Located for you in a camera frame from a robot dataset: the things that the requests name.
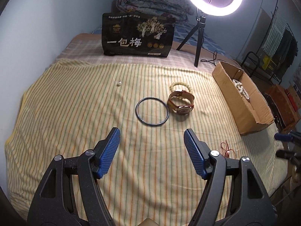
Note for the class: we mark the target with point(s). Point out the dark green garment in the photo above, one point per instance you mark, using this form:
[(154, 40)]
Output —
[(283, 47)]

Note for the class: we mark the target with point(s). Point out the black tripod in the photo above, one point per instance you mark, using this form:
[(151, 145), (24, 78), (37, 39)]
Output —
[(201, 21)]

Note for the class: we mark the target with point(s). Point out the small pearl earring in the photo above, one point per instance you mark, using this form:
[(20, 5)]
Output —
[(119, 83)]

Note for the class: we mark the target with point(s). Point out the rolled floral quilt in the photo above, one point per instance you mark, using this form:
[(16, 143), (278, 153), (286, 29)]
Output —
[(152, 2)]

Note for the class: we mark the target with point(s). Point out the yellow striped blanket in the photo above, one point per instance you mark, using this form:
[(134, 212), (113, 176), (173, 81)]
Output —
[(70, 113)]

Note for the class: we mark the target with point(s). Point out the yellow box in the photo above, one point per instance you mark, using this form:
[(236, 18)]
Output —
[(268, 63)]

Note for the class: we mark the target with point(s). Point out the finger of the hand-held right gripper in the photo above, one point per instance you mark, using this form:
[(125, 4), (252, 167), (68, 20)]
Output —
[(279, 136), (284, 154)]

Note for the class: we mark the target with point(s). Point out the black clothes rack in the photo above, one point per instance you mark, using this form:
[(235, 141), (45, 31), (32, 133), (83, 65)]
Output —
[(252, 58)]

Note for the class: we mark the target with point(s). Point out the cardboard box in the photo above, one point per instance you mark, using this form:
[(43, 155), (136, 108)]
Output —
[(235, 103)]

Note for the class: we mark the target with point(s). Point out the wooden box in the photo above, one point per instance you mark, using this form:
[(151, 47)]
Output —
[(295, 89)]

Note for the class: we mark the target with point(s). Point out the striped towel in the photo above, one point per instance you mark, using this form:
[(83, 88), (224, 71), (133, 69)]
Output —
[(272, 37)]

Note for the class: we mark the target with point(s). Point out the black bangle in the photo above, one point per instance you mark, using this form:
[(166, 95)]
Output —
[(136, 110)]

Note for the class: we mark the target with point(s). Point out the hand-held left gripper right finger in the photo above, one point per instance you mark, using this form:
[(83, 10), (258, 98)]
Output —
[(194, 153)]

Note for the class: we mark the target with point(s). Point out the red box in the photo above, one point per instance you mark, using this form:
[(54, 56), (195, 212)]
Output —
[(292, 98)]

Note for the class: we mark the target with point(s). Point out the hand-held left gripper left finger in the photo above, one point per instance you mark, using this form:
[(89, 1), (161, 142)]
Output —
[(109, 150)]

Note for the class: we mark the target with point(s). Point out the orange cloth covered table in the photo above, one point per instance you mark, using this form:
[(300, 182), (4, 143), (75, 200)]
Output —
[(279, 101)]

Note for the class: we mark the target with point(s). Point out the black garment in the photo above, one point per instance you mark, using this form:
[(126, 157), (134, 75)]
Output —
[(293, 49)]

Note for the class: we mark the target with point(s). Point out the black snack bag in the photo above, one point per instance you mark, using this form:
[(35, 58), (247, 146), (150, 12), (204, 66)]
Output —
[(138, 42)]

